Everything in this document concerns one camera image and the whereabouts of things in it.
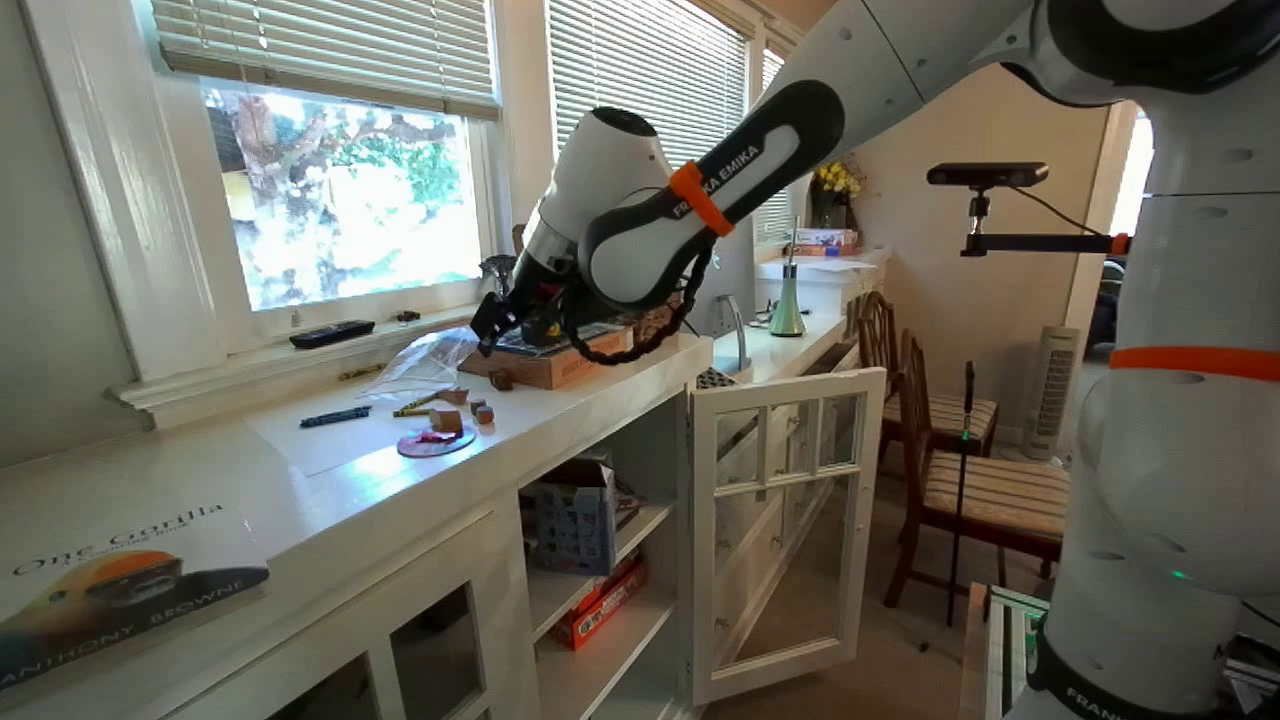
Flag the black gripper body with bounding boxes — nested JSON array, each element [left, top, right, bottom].
[[469, 253, 580, 351]]

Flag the small brown stone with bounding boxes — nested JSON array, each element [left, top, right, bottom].
[[433, 413, 462, 431]]

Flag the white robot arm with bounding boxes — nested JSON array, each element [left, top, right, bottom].
[[470, 0, 1280, 720]]

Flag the round coaster plate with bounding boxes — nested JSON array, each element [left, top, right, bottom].
[[396, 427, 477, 459]]

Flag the black pen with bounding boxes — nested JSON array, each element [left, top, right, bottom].
[[301, 403, 370, 427]]

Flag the black remote control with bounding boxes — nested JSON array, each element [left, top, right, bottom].
[[288, 321, 374, 351]]

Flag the green bottle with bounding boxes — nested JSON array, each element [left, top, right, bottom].
[[768, 258, 803, 340]]

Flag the white built-in shelf cabinet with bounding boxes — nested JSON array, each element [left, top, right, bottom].
[[0, 340, 846, 720]]

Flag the window blind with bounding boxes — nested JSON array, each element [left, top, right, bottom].
[[545, 0, 749, 162], [144, 0, 499, 114]]

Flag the white cabinet glass door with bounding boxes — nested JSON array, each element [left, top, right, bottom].
[[689, 367, 884, 707]]

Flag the yellow flowers pot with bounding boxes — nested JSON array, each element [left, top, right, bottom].
[[807, 158, 859, 227]]

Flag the red flat box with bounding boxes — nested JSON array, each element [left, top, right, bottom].
[[556, 559, 643, 651]]

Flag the wooden chair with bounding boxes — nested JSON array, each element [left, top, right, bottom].
[[884, 331, 1069, 606]]

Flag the white tower fan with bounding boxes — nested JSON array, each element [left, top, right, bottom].
[[1024, 328, 1076, 459]]

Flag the bird cover book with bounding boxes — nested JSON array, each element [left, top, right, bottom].
[[0, 498, 269, 689]]

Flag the black camera on stand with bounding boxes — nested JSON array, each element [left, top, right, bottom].
[[923, 155, 1131, 262]]

